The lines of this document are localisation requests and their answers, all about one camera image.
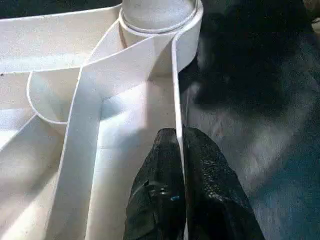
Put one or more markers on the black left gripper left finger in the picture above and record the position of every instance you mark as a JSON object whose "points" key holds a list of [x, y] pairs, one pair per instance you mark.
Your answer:
{"points": [[157, 200]]}

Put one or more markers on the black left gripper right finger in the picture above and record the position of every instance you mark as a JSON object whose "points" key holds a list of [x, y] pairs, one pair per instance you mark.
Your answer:
{"points": [[220, 205]]}

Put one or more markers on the white plastic table top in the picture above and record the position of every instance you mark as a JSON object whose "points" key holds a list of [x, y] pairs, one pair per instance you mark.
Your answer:
{"points": [[75, 125]]}

